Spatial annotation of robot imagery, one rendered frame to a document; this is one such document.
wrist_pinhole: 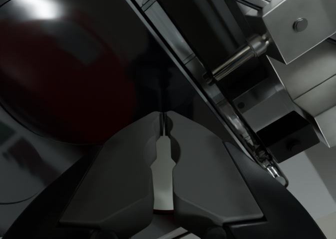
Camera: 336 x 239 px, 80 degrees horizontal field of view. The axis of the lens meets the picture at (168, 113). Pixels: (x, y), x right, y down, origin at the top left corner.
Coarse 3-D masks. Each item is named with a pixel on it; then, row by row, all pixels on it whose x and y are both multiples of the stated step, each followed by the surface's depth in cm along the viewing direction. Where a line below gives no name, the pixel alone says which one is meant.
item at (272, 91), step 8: (256, 72) 20; (264, 72) 19; (240, 80) 21; (248, 80) 20; (256, 80) 19; (264, 80) 19; (232, 88) 21; (240, 88) 20; (248, 88) 19; (256, 88) 19; (264, 88) 19; (272, 88) 19; (232, 96) 20; (240, 96) 19; (248, 96) 19; (256, 96) 19; (264, 96) 19; (208, 104) 22; (240, 104) 20; (248, 104) 20; (256, 104) 20; (216, 112) 20
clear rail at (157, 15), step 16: (160, 0) 11; (144, 16) 12; (160, 16) 11; (160, 32) 12; (176, 32) 12; (176, 48) 12; (192, 48) 12; (192, 64) 13; (192, 80) 13; (208, 80) 13; (208, 96) 14; (224, 96) 14; (224, 112) 14; (240, 112) 15; (256, 144) 16; (256, 160) 16; (272, 160) 17
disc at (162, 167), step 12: (156, 144) 16; (168, 144) 16; (168, 156) 16; (156, 168) 17; (168, 168) 17; (156, 180) 18; (168, 180) 18; (156, 192) 18; (168, 192) 18; (156, 204) 19; (168, 204) 19
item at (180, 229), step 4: (180, 228) 21; (172, 232) 21; (176, 232) 21; (180, 232) 21; (184, 232) 21; (188, 232) 21; (164, 236) 21; (168, 236) 21; (172, 236) 21; (176, 236) 21; (180, 236) 21
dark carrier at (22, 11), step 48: (0, 0) 11; (48, 0) 11; (96, 0) 11; (0, 48) 12; (48, 48) 12; (96, 48) 12; (144, 48) 12; (0, 96) 14; (48, 96) 14; (96, 96) 14; (144, 96) 14; (192, 96) 14; (0, 144) 16; (48, 144) 16; (96, 144) 16; (0, 192) 18
